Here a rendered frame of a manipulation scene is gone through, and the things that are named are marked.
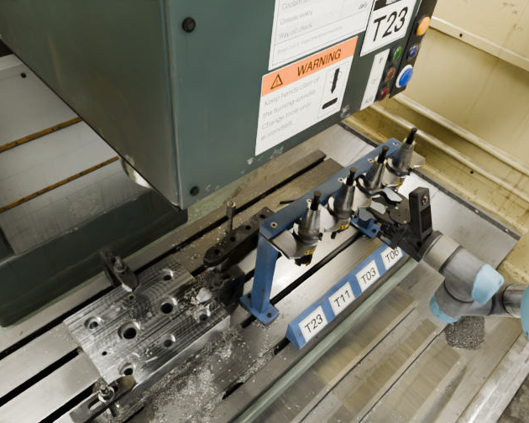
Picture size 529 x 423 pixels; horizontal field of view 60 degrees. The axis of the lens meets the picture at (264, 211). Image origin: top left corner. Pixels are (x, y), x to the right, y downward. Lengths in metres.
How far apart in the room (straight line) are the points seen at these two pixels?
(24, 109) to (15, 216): 0.30
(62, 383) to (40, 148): 0.54
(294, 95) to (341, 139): 1.31
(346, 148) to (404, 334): 0.74
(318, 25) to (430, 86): 1.11
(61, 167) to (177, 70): 0.88
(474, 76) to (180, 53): 1.22
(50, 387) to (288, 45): 0.91
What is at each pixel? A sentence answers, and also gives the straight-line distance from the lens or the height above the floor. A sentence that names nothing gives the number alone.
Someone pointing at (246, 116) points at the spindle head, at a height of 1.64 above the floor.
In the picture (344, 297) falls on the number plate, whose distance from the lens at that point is 1.21.
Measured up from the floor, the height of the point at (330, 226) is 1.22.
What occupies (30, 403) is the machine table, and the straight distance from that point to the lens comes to 1.16.
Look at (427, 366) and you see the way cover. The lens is 1.46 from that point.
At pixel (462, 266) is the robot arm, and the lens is 1.03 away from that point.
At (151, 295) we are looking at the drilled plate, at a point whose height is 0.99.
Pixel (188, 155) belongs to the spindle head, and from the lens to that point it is 0.46.
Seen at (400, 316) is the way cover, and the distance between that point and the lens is 1.48.
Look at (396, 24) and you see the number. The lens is 0.66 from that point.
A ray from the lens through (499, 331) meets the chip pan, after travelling 1.69.
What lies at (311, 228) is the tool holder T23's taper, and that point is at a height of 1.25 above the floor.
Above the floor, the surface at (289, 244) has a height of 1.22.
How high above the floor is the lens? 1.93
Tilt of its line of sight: 47 degrees down
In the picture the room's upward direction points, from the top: 7 degrees clockwise
